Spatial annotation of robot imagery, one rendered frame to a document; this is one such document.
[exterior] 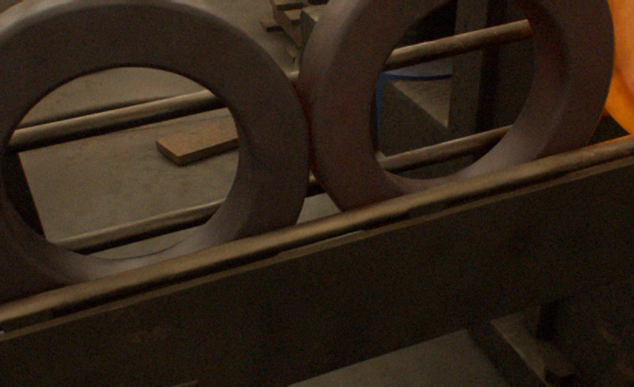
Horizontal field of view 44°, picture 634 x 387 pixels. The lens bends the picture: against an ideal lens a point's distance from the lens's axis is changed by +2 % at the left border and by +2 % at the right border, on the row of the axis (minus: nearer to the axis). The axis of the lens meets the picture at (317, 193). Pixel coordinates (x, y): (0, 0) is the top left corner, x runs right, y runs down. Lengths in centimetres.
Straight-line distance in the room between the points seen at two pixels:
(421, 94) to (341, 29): 124
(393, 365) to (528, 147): 84
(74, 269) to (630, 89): 34
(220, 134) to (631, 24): 156
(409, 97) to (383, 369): 61
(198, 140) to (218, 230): 155
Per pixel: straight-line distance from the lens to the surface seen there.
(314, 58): 40
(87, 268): 43
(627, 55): 51
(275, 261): 39
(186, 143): 196
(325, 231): 40
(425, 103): 158
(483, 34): 50
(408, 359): 129
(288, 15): 254
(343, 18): 38
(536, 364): 121
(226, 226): 42
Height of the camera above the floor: 85
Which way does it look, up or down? 29 degrees down
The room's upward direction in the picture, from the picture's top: 1 degrees counter-clockwise
